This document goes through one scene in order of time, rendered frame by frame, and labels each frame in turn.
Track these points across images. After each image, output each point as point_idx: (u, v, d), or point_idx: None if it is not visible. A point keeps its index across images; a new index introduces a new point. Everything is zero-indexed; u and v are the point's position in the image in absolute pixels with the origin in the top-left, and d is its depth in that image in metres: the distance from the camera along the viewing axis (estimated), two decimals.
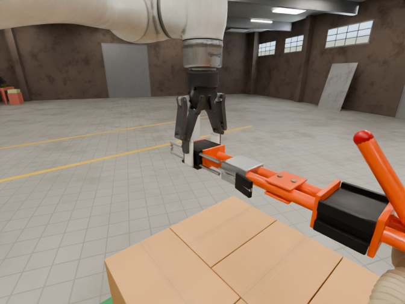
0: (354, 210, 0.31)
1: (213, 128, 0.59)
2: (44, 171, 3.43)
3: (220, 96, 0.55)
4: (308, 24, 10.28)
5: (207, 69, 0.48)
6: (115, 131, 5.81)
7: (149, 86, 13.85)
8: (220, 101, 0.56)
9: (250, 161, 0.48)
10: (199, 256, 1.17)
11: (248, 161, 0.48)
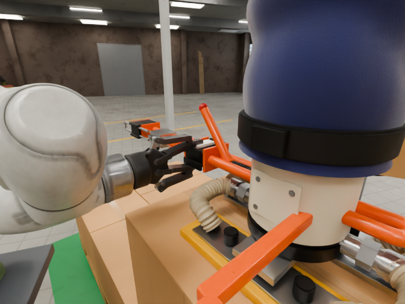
0: (200, 149, 0.54)
1: (188, 166, 0.55)
2: None
3: (156, 184, 0.52)
4: None
5: None
6: (105, 123, 6.33)
7: (144, 84, 14.37)
8: (161, 181, 0.52)
9: (168, 131, 0.71)
10: (135, 190, 1.69)
11: (167, 131, 0.71)
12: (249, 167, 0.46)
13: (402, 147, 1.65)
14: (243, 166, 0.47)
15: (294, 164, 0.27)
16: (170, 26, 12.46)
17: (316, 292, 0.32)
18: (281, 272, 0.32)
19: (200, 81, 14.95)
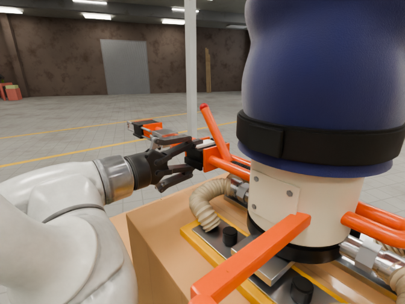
0: (201, 149, 0.54)
1: (188, 166, 0.55)
2: (38, 159, 3.39)
3: (157, 185, 0.52)
4: None
5: None
6: None
7: (148, 83, 13.80)
8: (161, 181, 0.52)
9: (170, 131, 0.72)
10: None
11: (169, 131, 0.72)
12: (249, 167, 0.46)
13: None
14: (243, 167, 0.47)
15: (293, 164, 0.27)
16: (176, 21, 11.88)
17: (314, 293, 0.31)
18: (279, 273, 0.32)
19: (207, 79, 14.37)
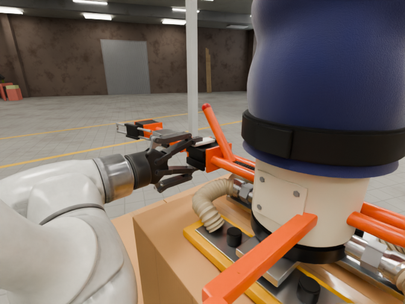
0: (204, 149, 0.54)
1: (188, 167, 0.55)
2: (40, 160, 3.39)
3: (156, 185, 0.51)
4: None
5: None
6: (113, 123, 5.76)
7: (149, 83, 13.80)
8: (161, 182, 0.52)
9: (170, 131, 0.71)
10: None
11: (169, 131, 0.71)
12: (252, 167, 0.46)
13: None
14: (246, 167, 0.47)
15: (299, 164, 0.27)
16: (177, 21, 11.88)
17: (320, 294, 0.31)
18: (285, 274, 0.32)
19: (207, 79, 14.38)
